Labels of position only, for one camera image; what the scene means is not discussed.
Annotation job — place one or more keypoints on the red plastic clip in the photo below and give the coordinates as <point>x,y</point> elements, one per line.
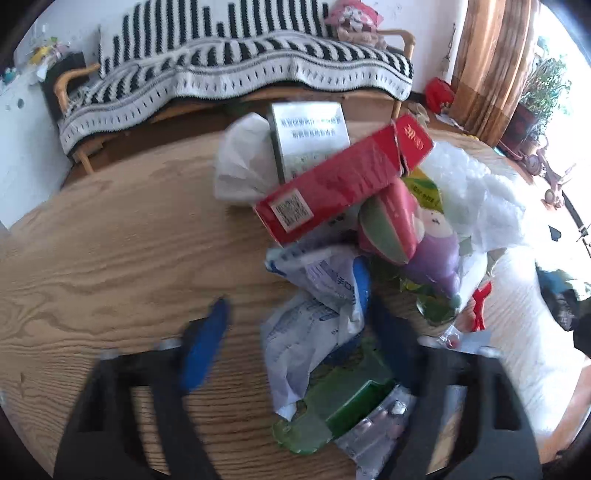
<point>479,296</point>

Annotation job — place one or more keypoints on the purple cartoon snack packet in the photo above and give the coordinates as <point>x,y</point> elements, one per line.
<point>436,259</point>

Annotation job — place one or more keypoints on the blue white crumpled wrapper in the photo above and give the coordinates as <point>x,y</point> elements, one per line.
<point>328,310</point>

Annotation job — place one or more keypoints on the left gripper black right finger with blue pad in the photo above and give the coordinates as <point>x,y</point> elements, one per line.
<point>468,421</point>

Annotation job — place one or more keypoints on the potted green plant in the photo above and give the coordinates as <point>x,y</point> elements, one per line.
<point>542,92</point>

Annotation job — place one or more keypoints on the large white tissue wad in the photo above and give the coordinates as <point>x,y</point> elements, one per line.
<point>488,210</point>

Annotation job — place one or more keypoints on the red bag on floor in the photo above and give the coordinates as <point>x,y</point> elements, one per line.
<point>439,95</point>

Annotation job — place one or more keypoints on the pink children's tricycle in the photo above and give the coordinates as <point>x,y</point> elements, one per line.
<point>537,164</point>

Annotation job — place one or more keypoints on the black white striped blanket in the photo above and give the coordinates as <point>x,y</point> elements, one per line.
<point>158,51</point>

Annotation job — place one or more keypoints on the wooden sofa bench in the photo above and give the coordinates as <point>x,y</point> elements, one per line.
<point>231,99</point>

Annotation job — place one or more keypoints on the pink plush toy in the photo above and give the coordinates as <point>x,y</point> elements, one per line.
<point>356,22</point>

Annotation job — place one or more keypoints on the white plastic bag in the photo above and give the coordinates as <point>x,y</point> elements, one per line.
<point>245,168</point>

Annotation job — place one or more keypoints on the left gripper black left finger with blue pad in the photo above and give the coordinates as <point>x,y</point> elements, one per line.
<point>102,438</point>

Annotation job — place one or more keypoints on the brown striped curtain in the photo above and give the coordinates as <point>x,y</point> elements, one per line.
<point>495,55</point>

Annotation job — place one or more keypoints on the white side cabinet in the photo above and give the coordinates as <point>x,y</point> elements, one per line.
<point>33,165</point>

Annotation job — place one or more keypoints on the white green medicine box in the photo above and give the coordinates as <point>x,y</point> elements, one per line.
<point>305,134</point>

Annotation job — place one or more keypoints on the yellow green snack bag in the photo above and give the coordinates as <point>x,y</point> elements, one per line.
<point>425,190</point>

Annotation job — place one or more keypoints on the long red carton box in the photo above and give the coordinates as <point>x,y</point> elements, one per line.
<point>347,178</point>

